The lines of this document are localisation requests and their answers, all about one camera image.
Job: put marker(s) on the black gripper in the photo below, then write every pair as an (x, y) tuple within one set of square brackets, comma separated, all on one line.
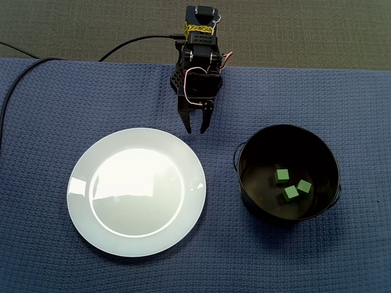
[(193, 112)]

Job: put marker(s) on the green cube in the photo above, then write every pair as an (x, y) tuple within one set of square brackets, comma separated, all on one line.
[(304, 186), (290, 193), (281, 176)]

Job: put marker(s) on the white round plate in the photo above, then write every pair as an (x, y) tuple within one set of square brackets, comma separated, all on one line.
[(137, 198)]

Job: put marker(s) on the black metal bucket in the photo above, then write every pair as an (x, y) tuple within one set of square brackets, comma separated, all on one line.
[(262, 195)]

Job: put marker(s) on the blue woven cloth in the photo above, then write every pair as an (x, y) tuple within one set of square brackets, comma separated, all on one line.
[(61, 259)]

